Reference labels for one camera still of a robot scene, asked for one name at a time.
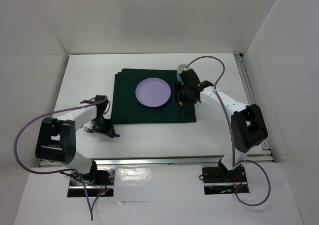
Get purple plastic plate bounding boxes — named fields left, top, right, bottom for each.
left=135, top=78, right=171, bottom=108

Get blue mug white inside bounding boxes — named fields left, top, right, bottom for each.
left=176, top=64, right=188, bottom=83

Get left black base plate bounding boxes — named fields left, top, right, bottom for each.
left=67, top=169, right=115, bottom=198

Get aluminium rail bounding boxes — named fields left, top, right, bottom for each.
left=231, top=53, right=272, bottom=161
left=38, top=155, right=275, bottom=167

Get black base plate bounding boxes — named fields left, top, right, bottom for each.
left=198, top=166, right=250, bottom=195
left=67, top=169, right=115, bottom=198

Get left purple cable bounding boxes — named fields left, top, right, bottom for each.
left=13, top=99, right=110, bottom=222

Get gold knife black handle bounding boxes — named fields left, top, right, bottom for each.
left=178, top=101, right=185, bottom=119

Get aluminium rail front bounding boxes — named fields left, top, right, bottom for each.
left=38, top=155, right=275, bottom=167

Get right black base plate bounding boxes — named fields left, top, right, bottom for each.
left=198, top=166, right=250, bottom=195

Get aluminium rail right side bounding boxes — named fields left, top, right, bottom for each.
left=231, top=53, right=272, bottom=161

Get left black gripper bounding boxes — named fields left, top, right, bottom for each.
left=89, top=116, right=114, bottom=136

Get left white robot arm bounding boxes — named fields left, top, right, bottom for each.
left=35, top=95, right=120, bottom=185

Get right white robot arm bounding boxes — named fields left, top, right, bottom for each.
left=175, top=69, right=268, bottom=181

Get gold fork black handle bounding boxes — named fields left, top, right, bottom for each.
left=83, top=126, right=120, bottom=137

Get dark green cloth placemat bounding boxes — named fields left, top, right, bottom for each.
left=111, top=68, right=196, bottom=124

